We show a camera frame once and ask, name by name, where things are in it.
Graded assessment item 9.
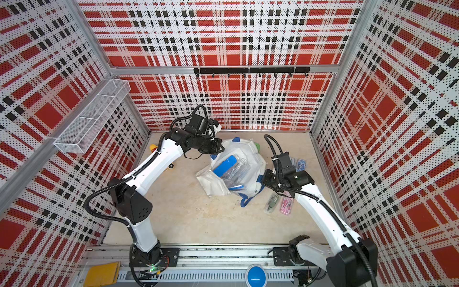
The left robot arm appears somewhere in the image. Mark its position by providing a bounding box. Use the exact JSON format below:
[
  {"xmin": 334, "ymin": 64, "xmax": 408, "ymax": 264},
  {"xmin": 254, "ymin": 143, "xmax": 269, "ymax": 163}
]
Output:
[{"xmin": 83, "ymin": 105, "xmax": 225, "ymax": 270}]

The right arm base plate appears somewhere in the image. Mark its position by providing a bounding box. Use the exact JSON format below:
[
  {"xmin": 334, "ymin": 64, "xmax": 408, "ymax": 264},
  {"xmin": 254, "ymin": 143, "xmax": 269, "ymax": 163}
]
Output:
[{"xmin": 273, "ymin": 245, "xmax": 327, "ymax": 269}]

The blue round button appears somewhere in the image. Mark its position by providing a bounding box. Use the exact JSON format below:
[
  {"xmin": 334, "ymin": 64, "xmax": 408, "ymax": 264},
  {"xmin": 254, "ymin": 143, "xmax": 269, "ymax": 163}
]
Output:
[{"xmin": 245, "ymin": 264, "xmax": 268, "ymax": 287}]

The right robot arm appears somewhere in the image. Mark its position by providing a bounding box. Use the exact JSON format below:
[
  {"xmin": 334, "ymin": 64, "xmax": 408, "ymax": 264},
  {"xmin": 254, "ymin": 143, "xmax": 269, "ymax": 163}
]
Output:
[{"xmin": 261, "ymin": 134, "xmax": 378, "ymax": 287}]

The yellow box at base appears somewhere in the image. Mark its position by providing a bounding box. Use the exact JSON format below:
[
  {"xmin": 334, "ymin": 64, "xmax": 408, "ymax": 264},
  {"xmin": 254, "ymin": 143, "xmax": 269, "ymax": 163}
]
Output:
[{"xmin": 83, "ymin": 262, "xmax": 121, "ymax": 287}]

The white wire mesh basket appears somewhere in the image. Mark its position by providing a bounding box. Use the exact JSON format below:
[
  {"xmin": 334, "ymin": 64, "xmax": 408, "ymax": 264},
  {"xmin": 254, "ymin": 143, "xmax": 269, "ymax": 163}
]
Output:
[{"xmin": 54, "ymin": 78, "xmax": 130, "ymax": 154}]

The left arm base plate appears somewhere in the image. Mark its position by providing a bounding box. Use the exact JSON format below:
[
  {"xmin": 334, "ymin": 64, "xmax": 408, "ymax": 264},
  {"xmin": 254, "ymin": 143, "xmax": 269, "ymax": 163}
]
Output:
[{"xmin": 129, "ymin": 245, "xmax": 180, "ymax": 267}]

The clear case green refill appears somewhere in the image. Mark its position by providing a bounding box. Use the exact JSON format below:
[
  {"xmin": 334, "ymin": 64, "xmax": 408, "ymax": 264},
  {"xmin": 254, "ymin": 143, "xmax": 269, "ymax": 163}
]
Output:
[{"xmin": 264, "ymin": 193, "xmax": 280, "ymax": 214}]

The black hook rail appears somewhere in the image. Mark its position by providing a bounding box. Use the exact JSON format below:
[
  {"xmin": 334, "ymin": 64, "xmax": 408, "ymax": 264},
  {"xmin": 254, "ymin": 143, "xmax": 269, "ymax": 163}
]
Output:
[{"xmin": 193, "ymin": 66, "xmax": 311, "ymax": 77}]

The yellow red plush toy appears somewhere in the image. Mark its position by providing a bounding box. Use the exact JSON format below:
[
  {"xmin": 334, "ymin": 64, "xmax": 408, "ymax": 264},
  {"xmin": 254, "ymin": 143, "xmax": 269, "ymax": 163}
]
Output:
[{"xmin": 149, "ymin": 144, "xmax": 158, "ymax": 153}]

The pink compass set case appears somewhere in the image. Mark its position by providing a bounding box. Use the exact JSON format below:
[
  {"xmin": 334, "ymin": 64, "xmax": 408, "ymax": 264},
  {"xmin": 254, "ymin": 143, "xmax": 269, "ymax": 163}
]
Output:
[{"xmin": 280, "ymin": 197, "xmax": 295, "ymax": 215}]

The white canvas cartoon bag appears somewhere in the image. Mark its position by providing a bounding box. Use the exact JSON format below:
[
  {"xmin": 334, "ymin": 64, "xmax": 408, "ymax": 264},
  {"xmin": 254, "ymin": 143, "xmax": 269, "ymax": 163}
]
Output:
[{"xmin": 196, "ymin": 137, "xmax": 267, "ymax": 208}]

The blue plastic pencil case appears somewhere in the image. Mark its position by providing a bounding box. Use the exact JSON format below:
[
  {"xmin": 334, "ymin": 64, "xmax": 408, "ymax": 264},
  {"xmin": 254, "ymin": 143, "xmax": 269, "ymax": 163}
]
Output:
[{"xmin": 213, "ymin": 155, "xmax": 238, "ymax": 178}]

